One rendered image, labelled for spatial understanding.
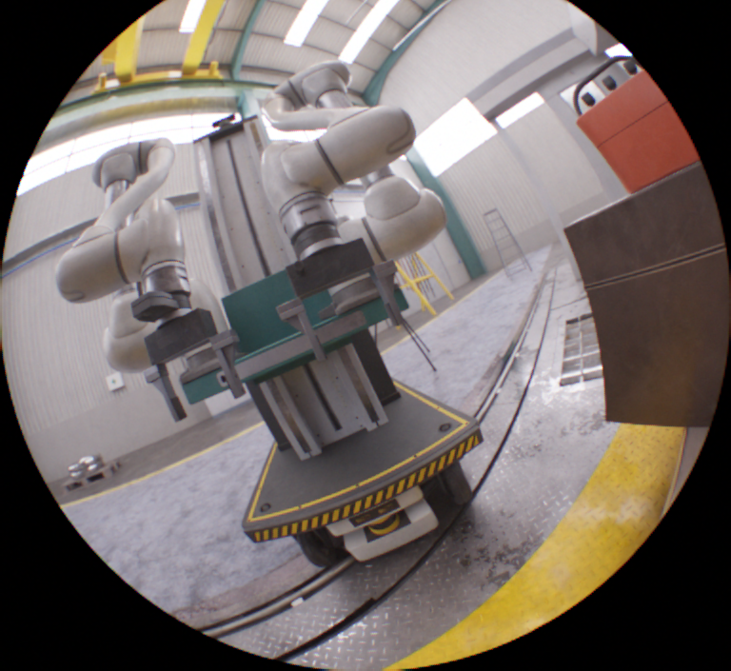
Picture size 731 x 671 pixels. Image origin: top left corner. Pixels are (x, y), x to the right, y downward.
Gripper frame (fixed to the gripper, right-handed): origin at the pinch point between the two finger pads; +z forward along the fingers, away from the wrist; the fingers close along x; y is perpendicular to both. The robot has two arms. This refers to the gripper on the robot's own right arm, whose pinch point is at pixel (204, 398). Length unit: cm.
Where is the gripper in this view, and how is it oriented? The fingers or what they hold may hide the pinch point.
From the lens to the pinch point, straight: 43.7
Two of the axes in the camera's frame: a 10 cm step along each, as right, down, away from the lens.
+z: 4.1, 9.1, -0.4
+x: -8.9, 4.0, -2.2
